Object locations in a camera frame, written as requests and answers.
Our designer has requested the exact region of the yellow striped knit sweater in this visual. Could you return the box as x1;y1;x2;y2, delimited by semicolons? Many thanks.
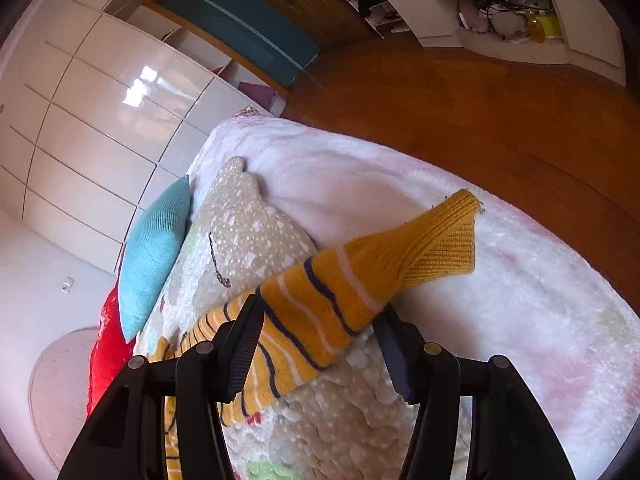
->
146;188;484;480

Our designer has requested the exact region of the white round headboard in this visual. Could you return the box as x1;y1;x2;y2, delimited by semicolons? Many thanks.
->
28;327;98;472

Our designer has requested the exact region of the red floral quilt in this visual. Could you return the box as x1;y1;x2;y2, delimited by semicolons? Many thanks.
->
86;284;134;416

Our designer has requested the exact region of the heart patterned quilted bedspread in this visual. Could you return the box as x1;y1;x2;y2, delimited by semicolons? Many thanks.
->
131;155;474;480

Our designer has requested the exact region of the turquoise knit pillow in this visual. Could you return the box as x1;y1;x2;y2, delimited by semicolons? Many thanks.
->
118;176;191;344

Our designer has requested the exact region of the white glossy wardrobe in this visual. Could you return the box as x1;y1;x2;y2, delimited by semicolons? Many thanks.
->
1;0;254;272

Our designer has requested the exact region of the white shelving unit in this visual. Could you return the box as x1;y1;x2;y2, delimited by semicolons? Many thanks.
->
345;0;627;84

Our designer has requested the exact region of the brown wooden door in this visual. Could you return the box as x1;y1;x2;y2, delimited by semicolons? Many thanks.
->
145;0;375;88

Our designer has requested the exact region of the white wall socket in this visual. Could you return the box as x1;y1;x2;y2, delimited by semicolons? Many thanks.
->
62;278;74;294

